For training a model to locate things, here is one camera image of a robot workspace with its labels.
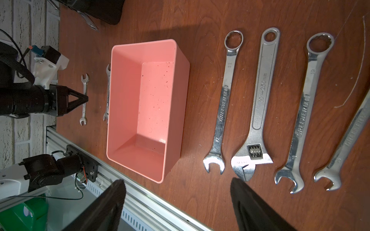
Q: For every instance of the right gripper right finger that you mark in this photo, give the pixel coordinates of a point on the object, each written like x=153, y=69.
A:
x=252, y=212

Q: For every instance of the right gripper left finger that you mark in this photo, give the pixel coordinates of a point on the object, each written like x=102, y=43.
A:
x=104, y=213

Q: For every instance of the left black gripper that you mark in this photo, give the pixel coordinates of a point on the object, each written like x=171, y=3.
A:
x=57, y=100

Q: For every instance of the silver end wrench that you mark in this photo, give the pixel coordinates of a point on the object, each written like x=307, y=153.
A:
x=106, y=116

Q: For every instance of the silver adjustable wrench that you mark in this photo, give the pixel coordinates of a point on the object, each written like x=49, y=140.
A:
x=253, y=152

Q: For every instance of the pink plastic storage box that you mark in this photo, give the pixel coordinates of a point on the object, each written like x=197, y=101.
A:
x=148, y=97

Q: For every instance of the small silver combination wrench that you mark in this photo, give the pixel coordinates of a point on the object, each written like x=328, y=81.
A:
x=333, y=168

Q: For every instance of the large silver combination wrench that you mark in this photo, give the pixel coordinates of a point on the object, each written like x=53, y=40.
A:
x=215, y=154

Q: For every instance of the medium silver combination wrench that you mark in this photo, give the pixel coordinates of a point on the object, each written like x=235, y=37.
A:
x=291, y=170

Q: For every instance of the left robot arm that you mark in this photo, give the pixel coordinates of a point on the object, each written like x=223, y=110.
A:
x=26, y=89

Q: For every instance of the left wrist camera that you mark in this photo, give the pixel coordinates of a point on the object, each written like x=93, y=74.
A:
x=47, y=63

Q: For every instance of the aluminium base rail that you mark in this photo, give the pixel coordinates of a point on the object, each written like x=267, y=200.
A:
x=142, y=210

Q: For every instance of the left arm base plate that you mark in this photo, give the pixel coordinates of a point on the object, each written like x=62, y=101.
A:
x=89, y=165

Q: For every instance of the green object below rail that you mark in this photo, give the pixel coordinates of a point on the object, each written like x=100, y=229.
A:
x=31, y=215

